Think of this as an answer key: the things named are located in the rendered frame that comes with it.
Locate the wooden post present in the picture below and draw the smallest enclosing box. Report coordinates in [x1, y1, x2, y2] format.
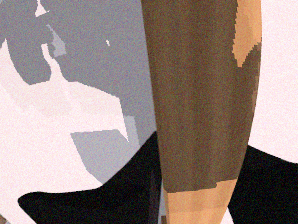
[161, 216, 166, 224]

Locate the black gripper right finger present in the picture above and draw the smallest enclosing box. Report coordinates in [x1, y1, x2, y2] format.
[227, 145, 298, 224]

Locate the wooden side rail with metal hooks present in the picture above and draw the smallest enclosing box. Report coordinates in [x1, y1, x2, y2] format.
[141, 0, 262, 224]

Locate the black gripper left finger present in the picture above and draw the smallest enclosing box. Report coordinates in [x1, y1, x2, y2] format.
[17, 132, 162, 224]

